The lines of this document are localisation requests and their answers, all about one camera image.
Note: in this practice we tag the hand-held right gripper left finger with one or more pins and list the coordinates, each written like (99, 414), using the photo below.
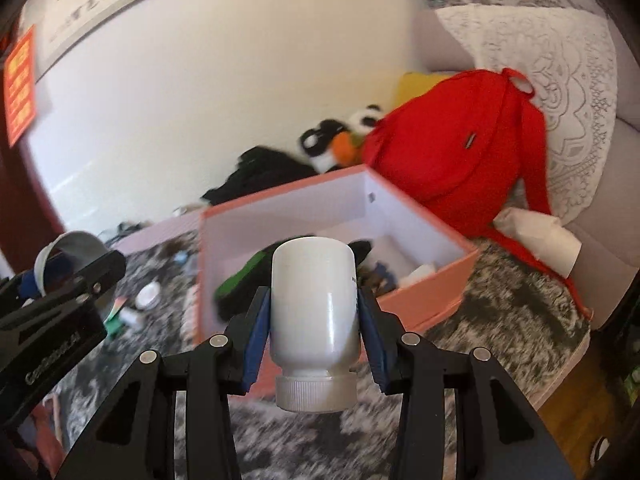
(256, 332)

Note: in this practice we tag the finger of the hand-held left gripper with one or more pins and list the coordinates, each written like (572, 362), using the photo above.
(22, 285)
(100, 272)

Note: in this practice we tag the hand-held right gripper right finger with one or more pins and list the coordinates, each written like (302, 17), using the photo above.
(372, 340)

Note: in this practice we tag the grey tape roll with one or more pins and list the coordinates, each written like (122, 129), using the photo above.
(80, 242)

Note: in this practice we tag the white plastic bottle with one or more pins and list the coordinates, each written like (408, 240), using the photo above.
(312, 310)

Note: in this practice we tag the pink cardboard box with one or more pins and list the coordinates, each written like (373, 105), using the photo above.
(425, 300)

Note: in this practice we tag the grey marbled desktop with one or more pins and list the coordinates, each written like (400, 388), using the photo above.
(500, 340)

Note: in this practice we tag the green and red packet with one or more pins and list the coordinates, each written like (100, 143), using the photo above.
(116, 316)

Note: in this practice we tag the white small bottle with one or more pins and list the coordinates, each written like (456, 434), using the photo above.
(130, 316)

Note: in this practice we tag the white round lid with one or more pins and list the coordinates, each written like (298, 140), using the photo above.
(148, 295)

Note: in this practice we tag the green and black item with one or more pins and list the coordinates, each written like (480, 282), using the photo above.
(237, 282)

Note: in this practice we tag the pale pink box lid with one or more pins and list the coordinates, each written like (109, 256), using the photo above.
(155, 232)

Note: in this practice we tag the white small box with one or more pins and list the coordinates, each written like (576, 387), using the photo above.
(419, 273)

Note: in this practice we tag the dark red door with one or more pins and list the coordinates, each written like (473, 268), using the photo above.
(20, 200)

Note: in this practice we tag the black cloth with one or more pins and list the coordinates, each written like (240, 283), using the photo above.
(265, 170)

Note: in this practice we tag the red paper notice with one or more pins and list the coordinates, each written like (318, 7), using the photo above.
(20, 90)

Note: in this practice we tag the red backpack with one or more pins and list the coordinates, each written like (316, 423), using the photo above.
(450, 160)

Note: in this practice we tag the panda plush toy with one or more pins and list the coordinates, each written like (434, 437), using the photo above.
(345, 145)

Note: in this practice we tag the yellow cushion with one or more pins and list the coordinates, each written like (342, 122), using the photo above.
(415, 87)

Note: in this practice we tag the grey sofa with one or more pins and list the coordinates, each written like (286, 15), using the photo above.
(615, 210)

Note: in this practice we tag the white lace pillow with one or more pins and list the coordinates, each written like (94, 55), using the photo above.
(550, 110)

